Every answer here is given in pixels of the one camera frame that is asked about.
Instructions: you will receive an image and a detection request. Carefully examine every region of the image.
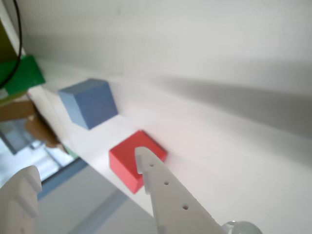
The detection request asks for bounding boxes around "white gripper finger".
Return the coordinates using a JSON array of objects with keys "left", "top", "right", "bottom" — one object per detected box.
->
[{"left": 0, "top": 165, "right": 42, "bottom": 234}]

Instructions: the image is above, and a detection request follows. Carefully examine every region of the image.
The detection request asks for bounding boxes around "white gripper finger with holes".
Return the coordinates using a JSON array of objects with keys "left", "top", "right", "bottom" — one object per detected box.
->
[{"left": 135, "top": 146, "right": 228, "bottom": 234}]

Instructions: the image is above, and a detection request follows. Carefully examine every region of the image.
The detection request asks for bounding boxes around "blue foam cube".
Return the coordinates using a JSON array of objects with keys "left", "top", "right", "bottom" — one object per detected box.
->
[{"left": 58, "top": 78, "right": 119, "bottom": 130}]

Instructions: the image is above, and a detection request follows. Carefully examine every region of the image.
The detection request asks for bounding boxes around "red foam cube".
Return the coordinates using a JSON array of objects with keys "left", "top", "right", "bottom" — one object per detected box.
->
[{"left": 109, "top": 130, "right": 169, "bottom": 195}]

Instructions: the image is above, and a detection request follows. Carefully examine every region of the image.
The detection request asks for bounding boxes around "brown cardboard piece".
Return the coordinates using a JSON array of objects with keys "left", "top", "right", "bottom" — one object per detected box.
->
[
  {"left": 0, "top": 99, "right": 35, "bottom": 122},
  {"left": 24, "top": 117, "right": 65, "bottom": 149}
]

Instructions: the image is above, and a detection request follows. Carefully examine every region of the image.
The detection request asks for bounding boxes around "green box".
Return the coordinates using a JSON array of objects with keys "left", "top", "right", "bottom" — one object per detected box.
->
[{"left": 0, "top": 55, "right": 46, "bottom": 96}]

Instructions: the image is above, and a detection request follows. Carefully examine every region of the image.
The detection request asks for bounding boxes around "olive green panel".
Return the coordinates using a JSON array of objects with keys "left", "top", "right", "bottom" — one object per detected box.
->
[{"left": 0, "top": 20, "right": 18, "bottom": 64}]

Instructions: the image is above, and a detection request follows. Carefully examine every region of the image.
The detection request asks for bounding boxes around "black camera cable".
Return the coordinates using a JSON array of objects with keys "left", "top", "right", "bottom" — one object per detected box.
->
[{"left": 0, "top": 0, "right": 23, "bottom": 88}]

